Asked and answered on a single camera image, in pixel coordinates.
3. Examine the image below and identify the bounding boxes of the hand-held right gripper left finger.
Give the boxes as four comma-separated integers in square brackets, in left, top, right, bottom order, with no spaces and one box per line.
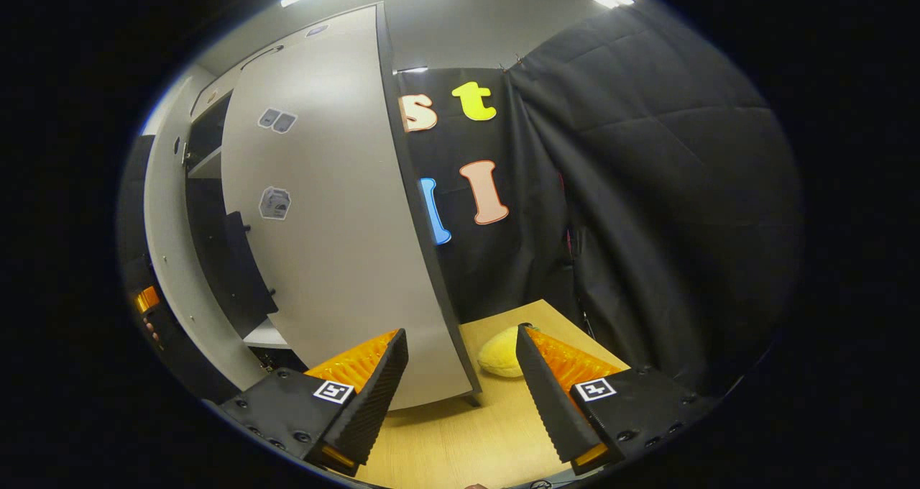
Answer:
[219,329,409,475]

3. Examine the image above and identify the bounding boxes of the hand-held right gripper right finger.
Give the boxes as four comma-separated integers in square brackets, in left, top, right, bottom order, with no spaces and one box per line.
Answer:
[515,324,719,475]

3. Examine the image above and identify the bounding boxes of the white shoe cabinet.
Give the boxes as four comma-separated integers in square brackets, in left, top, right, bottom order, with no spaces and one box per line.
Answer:
[144,4,482,411]

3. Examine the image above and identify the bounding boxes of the white cabinet drawer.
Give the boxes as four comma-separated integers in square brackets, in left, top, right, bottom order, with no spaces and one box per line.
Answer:
[190,4,380,119]

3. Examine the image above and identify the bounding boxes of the yellow plush toy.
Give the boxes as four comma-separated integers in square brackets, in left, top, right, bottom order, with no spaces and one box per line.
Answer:
[478,324,530,379]

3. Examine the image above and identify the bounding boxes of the black backdrop cloth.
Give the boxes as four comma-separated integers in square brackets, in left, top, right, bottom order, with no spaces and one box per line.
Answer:
[503,4,803,398]
[394,65,576,326]

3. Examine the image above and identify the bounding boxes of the black drawer handle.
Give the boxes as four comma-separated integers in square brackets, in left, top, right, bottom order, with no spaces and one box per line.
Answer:
[241,45,284,70]

